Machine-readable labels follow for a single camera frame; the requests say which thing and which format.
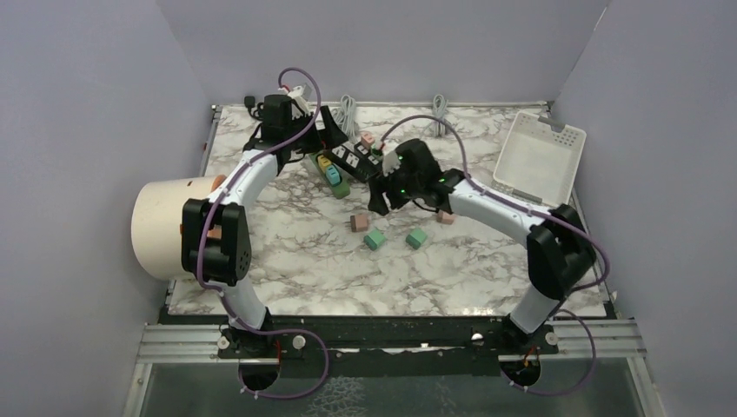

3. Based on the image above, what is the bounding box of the grey power strip cable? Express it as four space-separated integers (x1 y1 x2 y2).
428 94 451 138

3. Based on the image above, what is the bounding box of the pink USB charger plug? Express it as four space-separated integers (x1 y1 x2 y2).
349 214 369 233

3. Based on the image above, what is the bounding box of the teal blue charger plug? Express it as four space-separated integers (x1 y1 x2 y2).
324 166 342 187

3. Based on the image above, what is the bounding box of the white plastic basket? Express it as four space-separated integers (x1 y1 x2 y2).
493 111 587 207

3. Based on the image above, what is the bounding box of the aluminium front rail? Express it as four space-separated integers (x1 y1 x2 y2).
136 317 647 365

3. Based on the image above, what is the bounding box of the grey coiled cable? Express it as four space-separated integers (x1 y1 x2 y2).
336 94 361 142

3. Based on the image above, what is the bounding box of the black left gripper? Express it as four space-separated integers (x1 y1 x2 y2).
282 104 346 154

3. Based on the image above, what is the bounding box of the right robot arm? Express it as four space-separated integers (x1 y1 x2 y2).
368 139 596 354

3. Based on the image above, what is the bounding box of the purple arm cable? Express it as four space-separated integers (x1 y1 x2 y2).
196 68 331 402
376 115 612 398

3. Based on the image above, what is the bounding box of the yellow charger plug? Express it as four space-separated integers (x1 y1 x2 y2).
316 156 332 172

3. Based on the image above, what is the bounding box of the green power strip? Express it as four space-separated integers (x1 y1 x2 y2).
310 153 350 200

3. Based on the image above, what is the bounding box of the black power cord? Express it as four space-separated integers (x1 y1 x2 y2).
243 95 267 122

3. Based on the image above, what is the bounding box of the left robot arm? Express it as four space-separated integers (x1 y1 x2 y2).
181 94 348 357

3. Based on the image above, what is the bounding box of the black power strip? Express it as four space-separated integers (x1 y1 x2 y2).
354 142 382 169
322 144 375 183

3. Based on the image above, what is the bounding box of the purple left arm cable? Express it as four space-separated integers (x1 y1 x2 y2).
196 68 331 402

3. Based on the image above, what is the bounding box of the green USB charger plug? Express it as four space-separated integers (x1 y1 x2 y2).
363 228 387 251

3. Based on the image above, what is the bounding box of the cream cylindrical drum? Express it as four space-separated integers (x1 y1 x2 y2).
130 175 226 281

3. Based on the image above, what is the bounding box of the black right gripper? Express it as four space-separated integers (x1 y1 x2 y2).
368 158 424 215

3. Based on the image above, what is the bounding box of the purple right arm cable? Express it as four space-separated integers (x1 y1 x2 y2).
376 115 612 398

